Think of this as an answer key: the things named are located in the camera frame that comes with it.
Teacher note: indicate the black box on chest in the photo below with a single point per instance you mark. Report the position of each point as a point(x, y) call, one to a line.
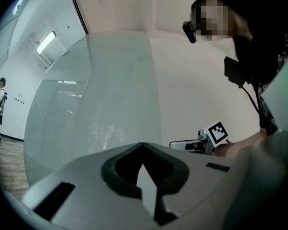
point(234, 71)

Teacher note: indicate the person's dark patterned clothing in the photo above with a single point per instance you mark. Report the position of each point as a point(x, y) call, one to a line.
point(266, 118)

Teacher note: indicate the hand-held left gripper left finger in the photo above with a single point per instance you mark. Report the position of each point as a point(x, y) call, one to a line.
point(86, 188)

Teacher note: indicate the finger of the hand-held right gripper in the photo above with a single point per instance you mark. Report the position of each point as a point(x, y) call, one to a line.
point(182, 146)

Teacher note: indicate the person's head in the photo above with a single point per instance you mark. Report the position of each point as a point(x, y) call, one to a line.
point(213, 20)

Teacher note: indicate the black head-mounted camera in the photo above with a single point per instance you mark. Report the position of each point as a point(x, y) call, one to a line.
point(189, 32)

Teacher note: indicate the person's right forearm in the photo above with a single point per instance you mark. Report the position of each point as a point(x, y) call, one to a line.
point(242, 144)

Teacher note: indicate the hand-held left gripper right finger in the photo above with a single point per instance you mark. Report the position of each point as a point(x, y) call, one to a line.
point(196, 188)

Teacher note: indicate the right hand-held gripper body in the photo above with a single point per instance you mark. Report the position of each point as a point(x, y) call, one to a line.
point(216, 133)

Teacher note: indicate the corridor fluorescent lamp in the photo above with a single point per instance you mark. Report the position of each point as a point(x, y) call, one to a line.
point(46, 42)

